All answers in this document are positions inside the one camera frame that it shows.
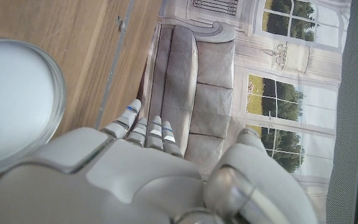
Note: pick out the printed living room backdrop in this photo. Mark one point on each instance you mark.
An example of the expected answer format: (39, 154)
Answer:
(213, 62)

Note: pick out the round white lid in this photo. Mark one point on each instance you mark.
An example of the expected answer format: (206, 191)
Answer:
(14, 99)

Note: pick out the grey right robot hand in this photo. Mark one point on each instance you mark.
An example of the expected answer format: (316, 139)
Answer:
(120, 186)

